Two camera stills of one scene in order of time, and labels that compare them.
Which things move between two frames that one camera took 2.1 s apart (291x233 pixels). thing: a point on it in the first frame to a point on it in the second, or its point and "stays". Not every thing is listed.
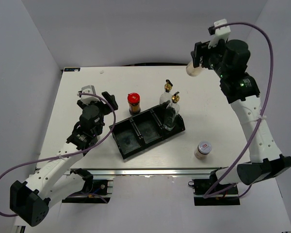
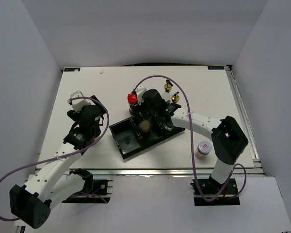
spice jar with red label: x=203 y=148 stays
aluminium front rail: x=152 y=171 stays
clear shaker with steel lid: x=194 y=72 to x=145 y=125
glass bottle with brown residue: x=166 y=95 stays
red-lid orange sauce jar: x=134 y=103 stays
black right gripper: x=198 y=52 to x=137 y=108
